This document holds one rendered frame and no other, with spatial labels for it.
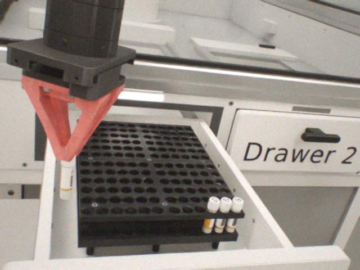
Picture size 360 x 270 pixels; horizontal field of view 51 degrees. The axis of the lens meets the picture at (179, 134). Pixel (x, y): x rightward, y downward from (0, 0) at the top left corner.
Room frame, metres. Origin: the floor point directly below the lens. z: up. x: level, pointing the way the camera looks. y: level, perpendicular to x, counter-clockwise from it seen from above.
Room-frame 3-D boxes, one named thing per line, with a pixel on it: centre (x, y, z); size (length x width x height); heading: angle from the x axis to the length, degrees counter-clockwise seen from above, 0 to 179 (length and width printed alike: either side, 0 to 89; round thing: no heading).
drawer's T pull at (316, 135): (0.61, -0.23, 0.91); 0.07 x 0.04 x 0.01; 109
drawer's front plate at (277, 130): (0.64, -0.23, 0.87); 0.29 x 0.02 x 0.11; 109
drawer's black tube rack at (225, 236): (0.42, 0.03, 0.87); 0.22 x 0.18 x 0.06; 19
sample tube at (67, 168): (0.29, 0.09, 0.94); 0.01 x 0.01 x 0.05
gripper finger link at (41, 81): (0.30, 0.09, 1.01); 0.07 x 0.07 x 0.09; 82
